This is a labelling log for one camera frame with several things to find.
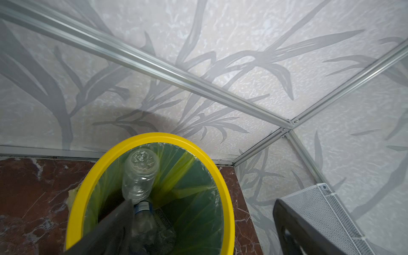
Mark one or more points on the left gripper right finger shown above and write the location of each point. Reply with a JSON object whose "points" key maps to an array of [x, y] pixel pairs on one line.
{"points": [[309, 226]]}

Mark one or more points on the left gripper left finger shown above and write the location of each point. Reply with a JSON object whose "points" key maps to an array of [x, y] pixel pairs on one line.
{"points": [[110, 237]]}

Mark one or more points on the clear ribbed bottle white cap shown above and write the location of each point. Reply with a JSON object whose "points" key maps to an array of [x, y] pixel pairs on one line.
{"points": [[140, 170]]}

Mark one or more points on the blue-cap water bottle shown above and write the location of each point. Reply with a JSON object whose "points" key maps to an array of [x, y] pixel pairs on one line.
{"points": [[152, 232]]}

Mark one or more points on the teal bin with yellow rim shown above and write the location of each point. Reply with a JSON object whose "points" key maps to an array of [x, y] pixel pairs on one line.
{"points": [[155, 193]]}

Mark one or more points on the white wire mesh basket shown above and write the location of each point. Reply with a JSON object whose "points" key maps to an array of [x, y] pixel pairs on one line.
{"points": [[358, 244]]}

